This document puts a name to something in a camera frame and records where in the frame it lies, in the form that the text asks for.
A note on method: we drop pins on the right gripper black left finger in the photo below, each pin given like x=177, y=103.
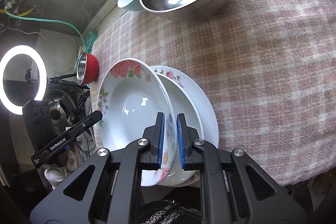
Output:
x=106, y=188

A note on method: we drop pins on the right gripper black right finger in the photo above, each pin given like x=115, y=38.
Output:
x=234, y=188

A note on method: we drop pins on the deep plate pink flowers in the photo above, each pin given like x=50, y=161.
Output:
x=130, y=97

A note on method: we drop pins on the white plate gold leaf pattern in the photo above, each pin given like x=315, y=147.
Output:
x=181, y=104

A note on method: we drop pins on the red steel-lined small bowl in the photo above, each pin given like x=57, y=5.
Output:
x=87, y=69

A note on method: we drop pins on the left gloved hand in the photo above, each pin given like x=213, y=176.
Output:
x=55, y=175

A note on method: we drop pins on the large flat plate pink flowers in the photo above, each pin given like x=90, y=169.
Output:
x=199, y=99

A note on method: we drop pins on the black tripod stand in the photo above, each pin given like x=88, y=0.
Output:
x=62, y=81

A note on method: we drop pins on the pink plaid cloth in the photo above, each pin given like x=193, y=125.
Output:
x=267, y=66

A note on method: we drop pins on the white ring light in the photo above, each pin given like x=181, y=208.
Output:
x=32, y=53

